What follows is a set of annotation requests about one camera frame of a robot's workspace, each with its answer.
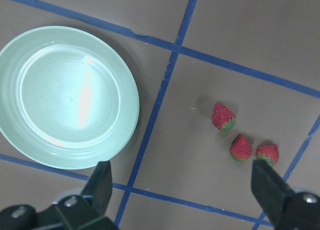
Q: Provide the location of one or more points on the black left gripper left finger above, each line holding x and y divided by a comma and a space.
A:
85, 211

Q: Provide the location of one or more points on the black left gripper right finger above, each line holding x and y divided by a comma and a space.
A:
285, 207

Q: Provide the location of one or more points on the red strawberry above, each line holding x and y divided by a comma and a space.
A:
268, 153
241, 148

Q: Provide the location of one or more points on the strawberry with green leaves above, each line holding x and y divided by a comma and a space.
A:
222, 117

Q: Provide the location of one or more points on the light green plate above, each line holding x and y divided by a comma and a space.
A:
68, 100

